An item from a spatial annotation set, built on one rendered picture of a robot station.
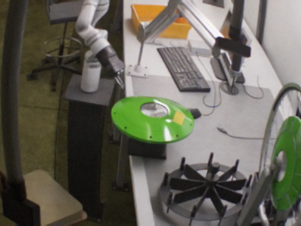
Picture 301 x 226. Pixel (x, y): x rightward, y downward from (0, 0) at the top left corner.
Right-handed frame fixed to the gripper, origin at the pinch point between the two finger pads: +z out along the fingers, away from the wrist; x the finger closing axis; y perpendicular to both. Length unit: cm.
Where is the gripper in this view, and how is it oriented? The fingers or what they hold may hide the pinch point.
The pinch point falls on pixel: (124, 88)
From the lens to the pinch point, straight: 223.9
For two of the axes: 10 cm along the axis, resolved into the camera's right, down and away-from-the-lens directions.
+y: 5.9, -4.7, -6.5
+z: 5.9, 8.0, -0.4
